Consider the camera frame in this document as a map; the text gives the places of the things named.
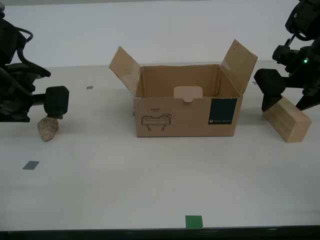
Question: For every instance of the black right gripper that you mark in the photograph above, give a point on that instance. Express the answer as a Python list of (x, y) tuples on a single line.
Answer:
[(305, 70)]

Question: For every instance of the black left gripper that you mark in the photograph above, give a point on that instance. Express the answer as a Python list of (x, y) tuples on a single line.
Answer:
[(17, 85)]

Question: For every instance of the pinkish speckled granite rock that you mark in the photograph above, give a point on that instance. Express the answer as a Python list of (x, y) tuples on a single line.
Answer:
[(47, 130)]

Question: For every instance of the light wooden block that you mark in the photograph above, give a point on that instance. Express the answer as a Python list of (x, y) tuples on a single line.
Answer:
[(290, 122)]

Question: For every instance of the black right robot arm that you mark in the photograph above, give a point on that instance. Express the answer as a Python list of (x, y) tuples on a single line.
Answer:
[(305, 17)]

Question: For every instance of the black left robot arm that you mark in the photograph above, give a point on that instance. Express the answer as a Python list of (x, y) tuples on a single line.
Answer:
[(7, 37)]

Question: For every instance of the open brown cardboard box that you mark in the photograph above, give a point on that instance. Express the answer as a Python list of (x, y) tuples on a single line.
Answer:
[(175, 122)]

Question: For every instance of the green tape square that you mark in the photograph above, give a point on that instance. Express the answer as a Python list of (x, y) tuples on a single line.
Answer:
[(193, 221)]

